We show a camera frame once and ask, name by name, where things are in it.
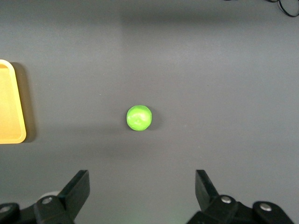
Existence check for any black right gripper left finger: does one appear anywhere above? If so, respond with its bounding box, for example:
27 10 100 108
0 169 91 224

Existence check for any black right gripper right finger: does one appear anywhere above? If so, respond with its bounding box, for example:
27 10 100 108
186 169 295 224

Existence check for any green apple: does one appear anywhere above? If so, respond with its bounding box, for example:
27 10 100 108
126 105 153 132

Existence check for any yellow plastic tray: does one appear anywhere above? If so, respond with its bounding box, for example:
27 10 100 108
0 59 27 144

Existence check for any thin black loose cable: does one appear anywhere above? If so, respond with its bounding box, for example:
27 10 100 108
223 0 299 17

